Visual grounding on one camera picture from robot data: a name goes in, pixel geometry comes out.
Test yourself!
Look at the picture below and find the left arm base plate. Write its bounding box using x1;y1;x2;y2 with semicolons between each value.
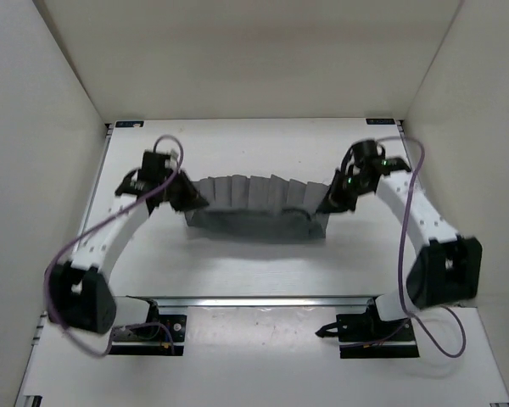
109;296;187;357

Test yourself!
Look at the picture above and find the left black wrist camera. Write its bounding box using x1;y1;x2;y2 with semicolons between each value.
137;150;174;185

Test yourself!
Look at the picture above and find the left blue table label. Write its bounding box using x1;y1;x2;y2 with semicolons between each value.
115;120;144;128

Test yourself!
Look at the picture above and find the purple cable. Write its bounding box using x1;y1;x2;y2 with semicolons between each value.
44;135;184;360
375;136;467;358

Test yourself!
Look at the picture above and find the blue table label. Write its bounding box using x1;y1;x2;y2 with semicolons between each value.
366;118;395;125
115;120;144;128

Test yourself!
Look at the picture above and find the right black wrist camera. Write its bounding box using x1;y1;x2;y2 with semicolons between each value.
350;139;386;170

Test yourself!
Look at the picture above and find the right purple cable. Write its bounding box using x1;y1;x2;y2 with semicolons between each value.
375;136;467;358

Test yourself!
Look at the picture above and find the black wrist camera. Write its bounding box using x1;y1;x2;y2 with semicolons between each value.
137;150;174;185
350;139;386;170

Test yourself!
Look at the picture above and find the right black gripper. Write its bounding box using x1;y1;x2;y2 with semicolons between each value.
317;169;372;216

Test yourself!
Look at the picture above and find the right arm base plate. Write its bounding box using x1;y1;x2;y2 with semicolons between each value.
315;300;420;360

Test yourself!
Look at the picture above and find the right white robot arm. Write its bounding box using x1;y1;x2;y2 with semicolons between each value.
316;157;483;340

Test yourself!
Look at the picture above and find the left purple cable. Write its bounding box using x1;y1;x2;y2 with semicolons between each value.
44;135;184;360

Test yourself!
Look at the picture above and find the grey pleated skirt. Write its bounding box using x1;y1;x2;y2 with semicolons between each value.
185;175;329;243

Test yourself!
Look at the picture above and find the right blue table label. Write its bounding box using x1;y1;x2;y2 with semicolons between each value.
366;118;395;125

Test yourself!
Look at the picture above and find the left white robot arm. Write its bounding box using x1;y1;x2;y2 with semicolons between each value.
48;169;209;334

